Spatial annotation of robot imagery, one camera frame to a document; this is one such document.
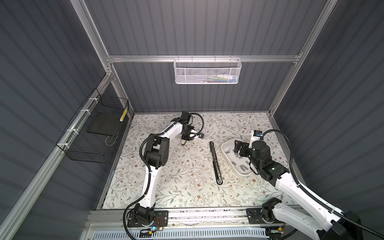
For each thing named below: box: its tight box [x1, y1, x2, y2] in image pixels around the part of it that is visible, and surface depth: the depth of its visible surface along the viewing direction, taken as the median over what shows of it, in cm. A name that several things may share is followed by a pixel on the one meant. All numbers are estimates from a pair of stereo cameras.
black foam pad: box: [87, 112, 123, 136], surface depth 77 cm
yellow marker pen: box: [119, 107, 128, 122], surface depth 83 cm
